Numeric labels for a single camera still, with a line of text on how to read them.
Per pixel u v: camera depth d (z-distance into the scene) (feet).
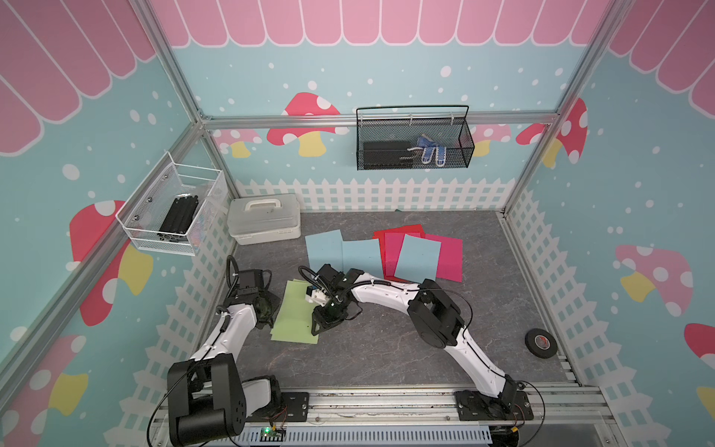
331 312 2.62
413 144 2.89
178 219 2.28
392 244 3.58
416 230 3.82
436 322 1.85
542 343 2.79
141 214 2.19
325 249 3.59
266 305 2.48
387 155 3.08
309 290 2.82
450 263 3.47
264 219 3.48
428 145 2.91
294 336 2.82
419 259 3.50
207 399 1.36
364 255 3.49
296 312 3.10
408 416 2.40
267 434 2.39
